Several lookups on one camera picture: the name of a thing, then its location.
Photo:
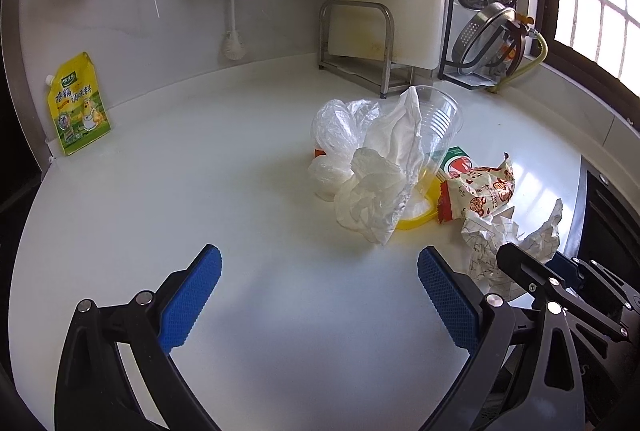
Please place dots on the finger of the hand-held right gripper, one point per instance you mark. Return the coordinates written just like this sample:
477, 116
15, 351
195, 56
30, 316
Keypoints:
597, 286
522, 268

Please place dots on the yellow round lid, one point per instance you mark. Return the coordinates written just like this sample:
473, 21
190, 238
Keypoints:
415, 218

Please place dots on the orange peel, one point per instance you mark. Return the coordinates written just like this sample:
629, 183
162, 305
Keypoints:
318, 153

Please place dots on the clear plastic cup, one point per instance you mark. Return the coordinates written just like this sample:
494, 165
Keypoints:
442, 121

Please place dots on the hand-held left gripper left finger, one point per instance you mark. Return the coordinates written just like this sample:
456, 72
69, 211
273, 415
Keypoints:
192, 296

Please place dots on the red and green carton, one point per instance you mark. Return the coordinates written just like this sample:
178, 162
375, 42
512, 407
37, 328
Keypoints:
456, 163

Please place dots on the steel pot lid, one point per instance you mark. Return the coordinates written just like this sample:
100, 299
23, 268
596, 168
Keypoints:
482, 33

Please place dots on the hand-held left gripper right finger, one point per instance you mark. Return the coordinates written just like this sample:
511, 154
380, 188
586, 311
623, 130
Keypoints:
447, 298

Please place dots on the yellow seasoning pouch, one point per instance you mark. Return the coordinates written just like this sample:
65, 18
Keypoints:
79, 108

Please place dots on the black stove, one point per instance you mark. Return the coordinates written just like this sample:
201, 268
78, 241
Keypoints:
612, 211

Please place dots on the metal cutting board stand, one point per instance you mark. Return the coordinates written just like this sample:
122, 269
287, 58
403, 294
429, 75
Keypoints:
387, 46

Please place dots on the printed paper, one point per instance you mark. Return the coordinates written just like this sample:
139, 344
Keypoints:
485, 246

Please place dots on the red snack wrapper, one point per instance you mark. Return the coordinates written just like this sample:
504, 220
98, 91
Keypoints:
480, 193

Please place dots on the white crumpled tissue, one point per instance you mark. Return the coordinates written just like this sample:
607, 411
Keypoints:
395, 151

